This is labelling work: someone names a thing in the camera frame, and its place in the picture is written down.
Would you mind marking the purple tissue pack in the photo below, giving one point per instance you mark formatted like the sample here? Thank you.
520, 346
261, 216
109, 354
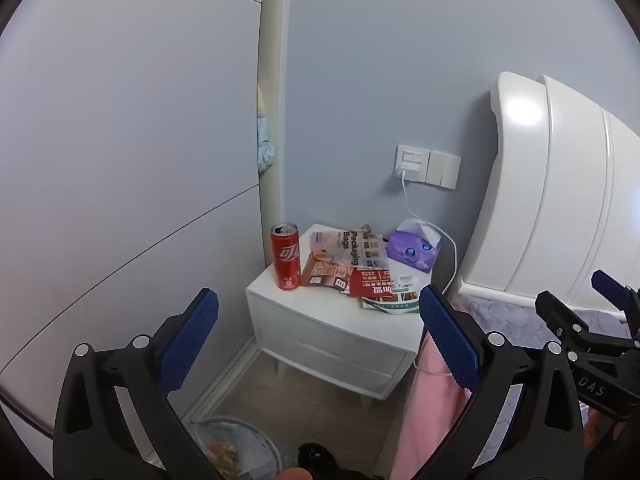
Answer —
407, 251

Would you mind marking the green and white leaflet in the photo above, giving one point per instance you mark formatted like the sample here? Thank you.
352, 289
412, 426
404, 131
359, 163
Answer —
404, 294

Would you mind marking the white charger plug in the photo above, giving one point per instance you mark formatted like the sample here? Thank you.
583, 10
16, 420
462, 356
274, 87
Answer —
408, 169

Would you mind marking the light blue cloth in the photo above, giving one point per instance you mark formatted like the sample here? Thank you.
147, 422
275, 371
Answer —
264, 145

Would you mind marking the red leaflet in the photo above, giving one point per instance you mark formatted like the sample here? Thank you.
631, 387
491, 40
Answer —
370, 282

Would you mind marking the white bed headboard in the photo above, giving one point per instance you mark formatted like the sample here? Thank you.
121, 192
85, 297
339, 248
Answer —
550, 185

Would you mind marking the red soda can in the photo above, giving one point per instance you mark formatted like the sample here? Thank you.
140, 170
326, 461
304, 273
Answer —
286, 260

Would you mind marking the purple patterned bedding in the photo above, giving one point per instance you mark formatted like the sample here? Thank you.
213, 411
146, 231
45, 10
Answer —
505, 317

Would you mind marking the white nightstand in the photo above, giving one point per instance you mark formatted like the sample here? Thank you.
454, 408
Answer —
320, 320

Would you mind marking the grey wardrobe door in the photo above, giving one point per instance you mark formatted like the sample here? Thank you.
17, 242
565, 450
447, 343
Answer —
125, 160

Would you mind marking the brown leaflet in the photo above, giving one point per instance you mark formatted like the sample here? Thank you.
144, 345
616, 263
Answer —
320, 274

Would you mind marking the cream wardrobe side panel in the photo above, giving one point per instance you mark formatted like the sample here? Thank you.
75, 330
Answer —
274, 110

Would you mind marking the clear plastic packaging bag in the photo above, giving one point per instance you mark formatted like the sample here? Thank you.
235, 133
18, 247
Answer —
360, 250

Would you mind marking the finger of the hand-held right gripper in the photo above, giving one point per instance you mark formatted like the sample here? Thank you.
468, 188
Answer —
612, 287
557, 312

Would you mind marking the pink bed sheet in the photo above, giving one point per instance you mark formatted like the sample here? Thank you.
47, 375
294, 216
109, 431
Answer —
425, 420

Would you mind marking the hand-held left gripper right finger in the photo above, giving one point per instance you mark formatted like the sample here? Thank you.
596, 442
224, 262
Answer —
450, 340

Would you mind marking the trash bin with clear bag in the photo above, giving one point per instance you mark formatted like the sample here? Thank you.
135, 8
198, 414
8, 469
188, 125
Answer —
240, 440

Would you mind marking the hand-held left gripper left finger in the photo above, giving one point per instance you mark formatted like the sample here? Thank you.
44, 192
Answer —
190, 340

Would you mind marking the black slipper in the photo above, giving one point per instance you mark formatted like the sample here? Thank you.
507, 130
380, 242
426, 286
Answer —
315, 456

